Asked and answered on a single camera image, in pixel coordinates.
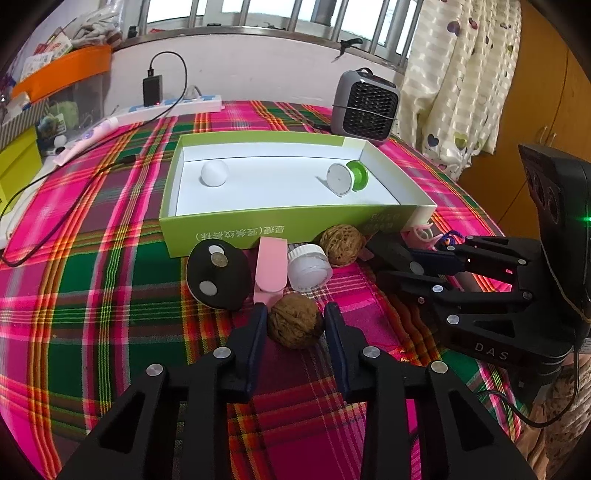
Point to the cream heart-print curtain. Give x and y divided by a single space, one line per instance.
461 83

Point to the green and white cardboard box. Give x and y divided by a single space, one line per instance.
277 230

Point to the wooden cabinet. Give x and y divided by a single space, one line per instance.
545 92

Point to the white ball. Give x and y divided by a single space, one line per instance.
214 173

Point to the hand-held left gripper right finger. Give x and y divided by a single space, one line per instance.
334 341

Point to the green and white spool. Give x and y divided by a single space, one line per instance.
344 177

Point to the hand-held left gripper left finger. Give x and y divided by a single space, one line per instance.
258 341

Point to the brown walnut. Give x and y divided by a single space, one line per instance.
339 244
293 323

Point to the grey fan heater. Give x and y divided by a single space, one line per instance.
364 106

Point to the white work gloves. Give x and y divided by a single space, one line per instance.
99 27

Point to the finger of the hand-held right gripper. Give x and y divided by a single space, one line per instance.
443 263
429 295

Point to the yellow-green box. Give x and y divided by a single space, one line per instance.
16 161

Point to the white jar lid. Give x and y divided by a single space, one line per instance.
309 267

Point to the small pink plastic clip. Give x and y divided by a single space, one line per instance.
421 233

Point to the black oval disc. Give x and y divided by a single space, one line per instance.
226 281

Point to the clear storage box orange lid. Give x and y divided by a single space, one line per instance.
60 69

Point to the person's right forearm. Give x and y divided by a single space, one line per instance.
561 406

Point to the metal window grille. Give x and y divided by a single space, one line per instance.
286 14

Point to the pink plastic case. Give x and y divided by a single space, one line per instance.
272 265

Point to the white and blue power strip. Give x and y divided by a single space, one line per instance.
203 104

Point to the small black object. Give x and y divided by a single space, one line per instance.
132 32

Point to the plaid tablecloth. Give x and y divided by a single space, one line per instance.
115 286

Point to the printed paper packets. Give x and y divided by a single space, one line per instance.
46 50

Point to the black charger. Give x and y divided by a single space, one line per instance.
152 90

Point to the black clip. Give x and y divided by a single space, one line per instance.
351 44

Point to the grey striped box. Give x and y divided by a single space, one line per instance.
23 117

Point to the pink and white tube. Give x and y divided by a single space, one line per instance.
87 134

